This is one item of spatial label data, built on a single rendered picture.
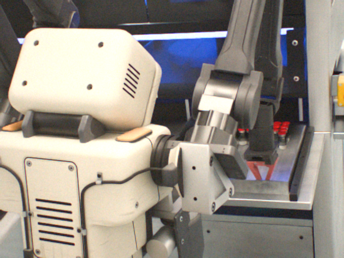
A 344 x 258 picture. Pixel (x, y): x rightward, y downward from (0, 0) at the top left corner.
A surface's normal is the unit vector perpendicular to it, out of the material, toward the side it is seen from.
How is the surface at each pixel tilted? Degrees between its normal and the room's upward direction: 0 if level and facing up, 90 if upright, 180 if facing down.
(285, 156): 0
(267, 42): 106
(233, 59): 56
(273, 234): 90
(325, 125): 90
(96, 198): 82
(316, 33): 90
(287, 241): 90
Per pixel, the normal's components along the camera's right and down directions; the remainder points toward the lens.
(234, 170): -0.28, 0.86
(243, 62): -0.24, -0.20
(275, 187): -0.29, 0.39
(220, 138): 0.38, -0.31
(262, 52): -0.32, 0.62
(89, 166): -0.45, 0.25
